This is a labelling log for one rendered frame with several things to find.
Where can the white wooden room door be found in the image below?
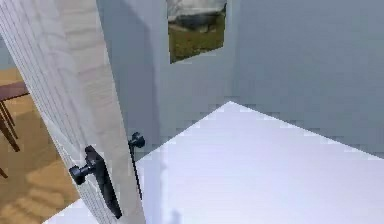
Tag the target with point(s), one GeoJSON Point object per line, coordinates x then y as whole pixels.
{"type": "Point", "coordinates": [66, 83]}

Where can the dark brown wooden table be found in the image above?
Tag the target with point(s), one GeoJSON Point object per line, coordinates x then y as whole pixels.
{"type": "Point", "coordinates": [8, 110]}

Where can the framed landscape picture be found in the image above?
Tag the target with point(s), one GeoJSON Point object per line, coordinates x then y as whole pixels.
{"type": "Point", "coordinates": [195, 33]}

